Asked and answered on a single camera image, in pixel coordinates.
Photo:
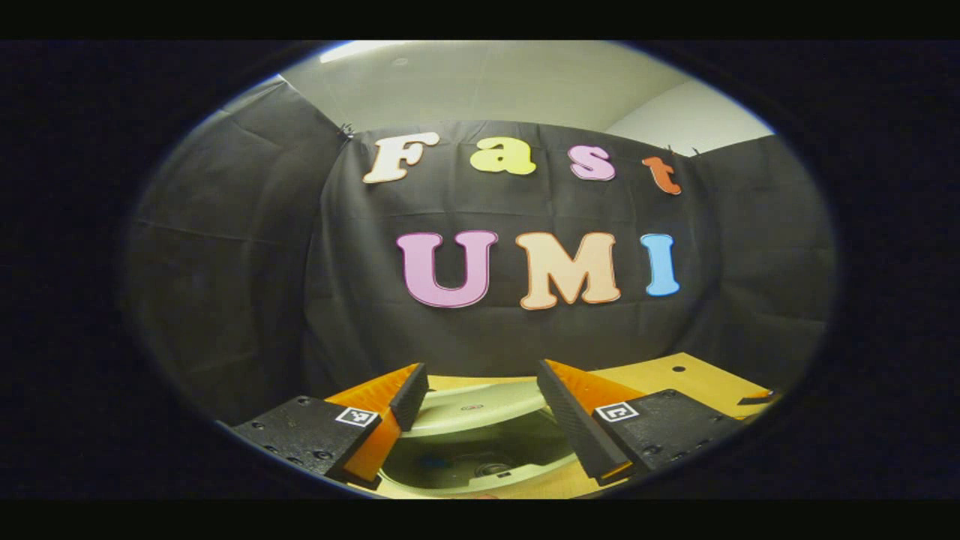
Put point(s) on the green desktop garbage bin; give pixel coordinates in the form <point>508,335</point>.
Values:
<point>480,442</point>

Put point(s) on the black backdrop cloth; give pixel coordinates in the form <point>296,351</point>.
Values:
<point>360,300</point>

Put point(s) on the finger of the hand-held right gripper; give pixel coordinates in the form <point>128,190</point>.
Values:
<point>757,399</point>

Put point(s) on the wooden desktop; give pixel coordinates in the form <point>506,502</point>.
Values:
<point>697,382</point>

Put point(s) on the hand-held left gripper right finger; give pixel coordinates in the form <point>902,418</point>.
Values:
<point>574,424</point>

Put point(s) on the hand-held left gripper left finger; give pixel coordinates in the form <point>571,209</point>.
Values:
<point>410,397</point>

